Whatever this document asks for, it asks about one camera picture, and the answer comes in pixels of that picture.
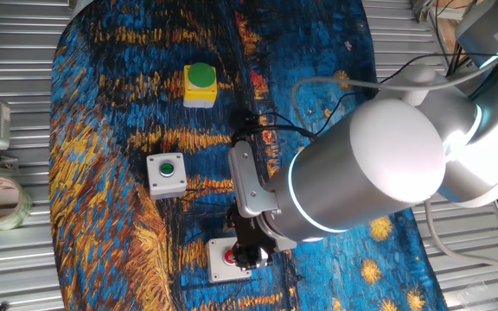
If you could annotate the brown wooden board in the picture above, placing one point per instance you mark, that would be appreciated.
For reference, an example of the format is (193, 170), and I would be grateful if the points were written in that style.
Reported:
(445, 30)

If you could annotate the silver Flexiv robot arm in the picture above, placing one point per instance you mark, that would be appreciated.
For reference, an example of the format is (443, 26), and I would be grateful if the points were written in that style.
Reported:
(383, 164)

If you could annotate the starry night painting cloth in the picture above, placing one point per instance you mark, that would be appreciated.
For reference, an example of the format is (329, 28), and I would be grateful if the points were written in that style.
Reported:
(123, 129)

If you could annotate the clear tape roll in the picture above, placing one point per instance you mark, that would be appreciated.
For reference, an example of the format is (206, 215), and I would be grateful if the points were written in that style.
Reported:
(13, 218)

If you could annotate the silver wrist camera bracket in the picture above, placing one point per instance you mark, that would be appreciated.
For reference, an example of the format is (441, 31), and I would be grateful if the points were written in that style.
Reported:
(247, 181)

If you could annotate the white box green button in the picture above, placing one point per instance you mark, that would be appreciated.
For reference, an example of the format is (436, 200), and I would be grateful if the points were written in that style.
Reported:
(166, 173)

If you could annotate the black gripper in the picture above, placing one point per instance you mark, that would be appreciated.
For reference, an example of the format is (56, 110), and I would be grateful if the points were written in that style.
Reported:
(249, 231)

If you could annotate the white box red button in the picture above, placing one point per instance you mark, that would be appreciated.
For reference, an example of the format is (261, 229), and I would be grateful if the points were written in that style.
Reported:
(218, 265)

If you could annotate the yellow box green mushroom button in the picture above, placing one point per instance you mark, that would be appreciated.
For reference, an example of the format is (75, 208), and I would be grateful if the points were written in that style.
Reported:
(200, 86)

